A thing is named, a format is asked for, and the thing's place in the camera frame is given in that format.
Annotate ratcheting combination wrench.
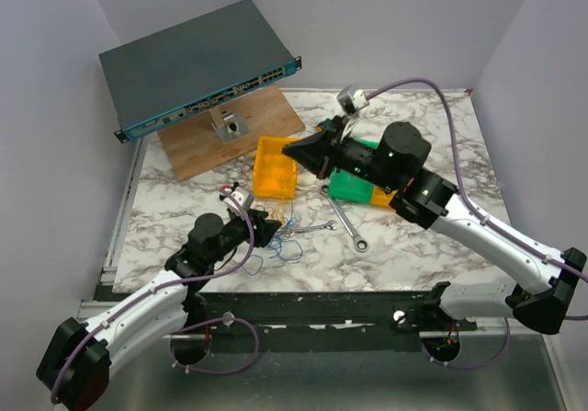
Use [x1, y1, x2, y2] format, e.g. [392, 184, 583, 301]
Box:
[321, 185, 369, 253]

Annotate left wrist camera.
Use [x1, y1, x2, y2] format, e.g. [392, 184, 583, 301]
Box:
[223, 182, 254, 215]

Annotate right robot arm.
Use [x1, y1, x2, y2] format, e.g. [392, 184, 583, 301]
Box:
[282, 117, 587, 335]

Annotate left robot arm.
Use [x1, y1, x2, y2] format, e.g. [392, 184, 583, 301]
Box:
[36, 210, 281, 410]

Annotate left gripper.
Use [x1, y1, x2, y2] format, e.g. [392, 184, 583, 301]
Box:
[209, 209, 282, 266]

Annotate grey network switch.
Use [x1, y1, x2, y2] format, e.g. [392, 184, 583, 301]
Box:
[99, 0, 302, 143]

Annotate blue yellow wires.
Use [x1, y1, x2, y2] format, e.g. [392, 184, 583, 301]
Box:
[241, 199, 307, 278]

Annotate green plastic bin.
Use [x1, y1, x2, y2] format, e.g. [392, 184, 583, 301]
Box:
[328, 168, 374, 204]

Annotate small open-end wrench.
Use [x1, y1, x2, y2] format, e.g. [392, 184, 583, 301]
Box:
[286, 220, 337, 237]

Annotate yellow plastic bin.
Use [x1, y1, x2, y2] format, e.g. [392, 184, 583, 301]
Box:
[369, 187, 397, 208]
[253, 135, 298, 200]

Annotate plywood board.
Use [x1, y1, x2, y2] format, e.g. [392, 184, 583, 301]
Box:
[158, 86, 305, 182]

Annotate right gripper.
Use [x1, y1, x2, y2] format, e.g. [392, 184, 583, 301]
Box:
[282, 116, 398, 193]

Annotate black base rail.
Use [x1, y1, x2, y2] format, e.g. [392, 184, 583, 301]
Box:
[167, 283, 462, 359]

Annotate metal bracket stand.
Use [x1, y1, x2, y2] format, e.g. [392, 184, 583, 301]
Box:
[209, 108, 250, 144]

